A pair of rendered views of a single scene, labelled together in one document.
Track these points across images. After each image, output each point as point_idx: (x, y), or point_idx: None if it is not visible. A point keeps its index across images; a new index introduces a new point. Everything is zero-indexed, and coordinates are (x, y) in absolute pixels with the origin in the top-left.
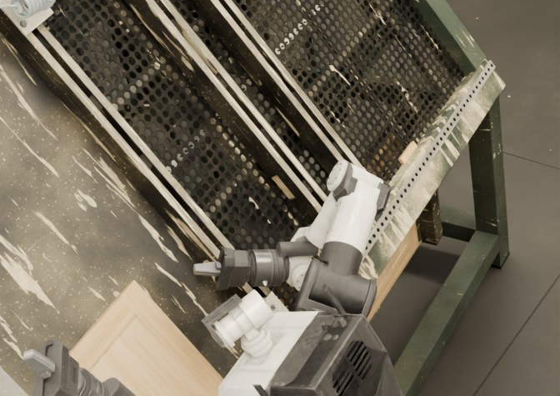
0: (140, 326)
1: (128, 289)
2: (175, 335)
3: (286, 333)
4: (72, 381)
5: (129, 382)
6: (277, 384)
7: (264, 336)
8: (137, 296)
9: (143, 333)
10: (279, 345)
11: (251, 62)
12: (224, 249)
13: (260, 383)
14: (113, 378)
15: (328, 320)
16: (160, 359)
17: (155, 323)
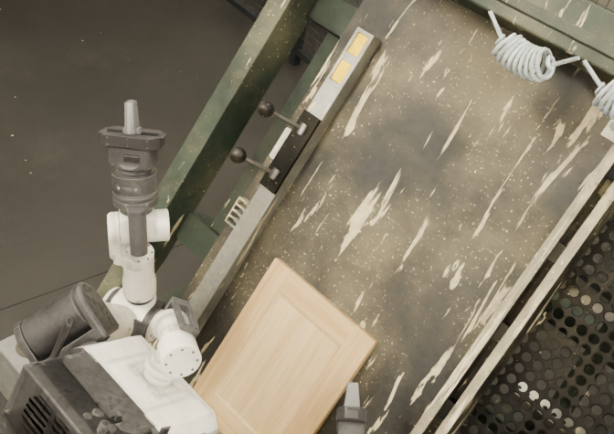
0: (330, 354)
1: (364, 334)
2: (326, 398)
3: (157, 398)
4: (122, 156)
5: (278, 344)
6: (75, 354)
7: (155, 368)
8: (358, 345)
9: (323, 358)
10: (142, 386)
11: None
12: (355, 407)
13: (97, 350)
14: (142, 211)
15: (127, 427)
16: (301, 380)
17: (335, 371)
